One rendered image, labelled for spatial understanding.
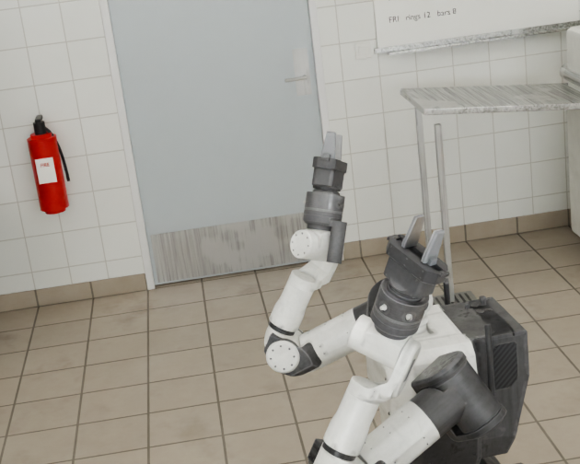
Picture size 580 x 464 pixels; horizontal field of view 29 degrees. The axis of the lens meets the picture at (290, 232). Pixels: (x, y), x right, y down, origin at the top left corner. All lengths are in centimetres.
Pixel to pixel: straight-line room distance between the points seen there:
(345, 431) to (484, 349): 41
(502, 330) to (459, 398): 24
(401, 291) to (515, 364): 49
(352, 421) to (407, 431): 13
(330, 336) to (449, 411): 51
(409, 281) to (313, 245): 61
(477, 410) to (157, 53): 407
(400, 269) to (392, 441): 36
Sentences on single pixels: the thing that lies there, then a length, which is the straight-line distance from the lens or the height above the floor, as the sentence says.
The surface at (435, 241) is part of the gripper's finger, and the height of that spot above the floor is 153.
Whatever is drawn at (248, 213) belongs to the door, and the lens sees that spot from 614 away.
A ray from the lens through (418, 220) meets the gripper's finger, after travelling 190.
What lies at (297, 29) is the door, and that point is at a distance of 596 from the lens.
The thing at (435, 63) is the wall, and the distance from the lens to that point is 610.
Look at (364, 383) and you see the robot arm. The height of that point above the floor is 125.
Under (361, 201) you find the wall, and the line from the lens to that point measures 618.
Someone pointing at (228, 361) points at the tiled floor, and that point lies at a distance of 520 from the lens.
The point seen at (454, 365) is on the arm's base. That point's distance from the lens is 213.
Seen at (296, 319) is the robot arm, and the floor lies 115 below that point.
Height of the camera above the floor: 215
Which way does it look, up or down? 18 degrees down
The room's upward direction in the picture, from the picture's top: 7 degrees counter-clockwise
